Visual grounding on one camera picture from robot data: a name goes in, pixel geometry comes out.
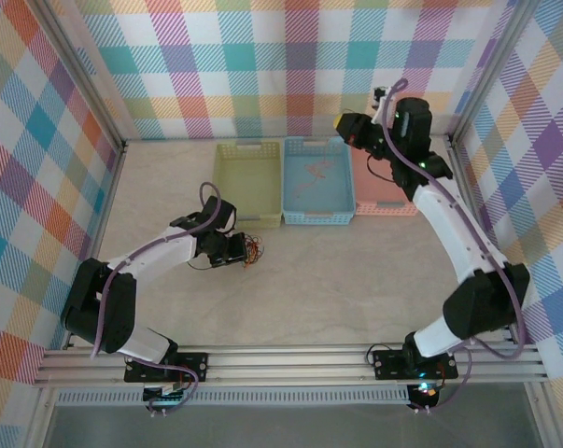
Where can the yellow-green plastic basket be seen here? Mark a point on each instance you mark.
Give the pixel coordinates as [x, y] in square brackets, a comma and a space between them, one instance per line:
[246, 177]

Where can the blue plastic basket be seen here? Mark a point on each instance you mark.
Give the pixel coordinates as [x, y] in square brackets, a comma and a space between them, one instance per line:
[318, 200]

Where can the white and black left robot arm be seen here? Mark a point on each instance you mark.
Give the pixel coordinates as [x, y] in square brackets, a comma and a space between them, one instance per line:
[164, 252]

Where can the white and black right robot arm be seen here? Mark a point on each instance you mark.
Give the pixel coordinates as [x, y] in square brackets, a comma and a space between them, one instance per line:
[449, 224]

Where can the pink plastic basket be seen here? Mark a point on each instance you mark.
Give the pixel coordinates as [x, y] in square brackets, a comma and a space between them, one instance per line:
[379, 186]

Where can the aluminium table side rail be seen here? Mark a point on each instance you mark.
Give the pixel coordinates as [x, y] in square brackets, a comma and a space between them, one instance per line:
[113, 177]
[463, 177]

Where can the aluminium frame post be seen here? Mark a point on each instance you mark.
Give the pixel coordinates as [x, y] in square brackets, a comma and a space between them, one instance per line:
[86, 79]
[490, 70]

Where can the aluminium mounting rail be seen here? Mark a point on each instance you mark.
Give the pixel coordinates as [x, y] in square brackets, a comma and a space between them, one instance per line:
[285, 366]

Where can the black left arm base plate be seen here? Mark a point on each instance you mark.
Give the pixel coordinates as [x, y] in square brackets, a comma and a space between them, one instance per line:
[192, 366]

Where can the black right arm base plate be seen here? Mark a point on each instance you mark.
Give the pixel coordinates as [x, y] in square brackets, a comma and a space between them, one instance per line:
[388, 364]

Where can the aluminium frame leg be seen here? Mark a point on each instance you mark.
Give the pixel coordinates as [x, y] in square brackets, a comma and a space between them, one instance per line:
[42, 415]
[542, 415]

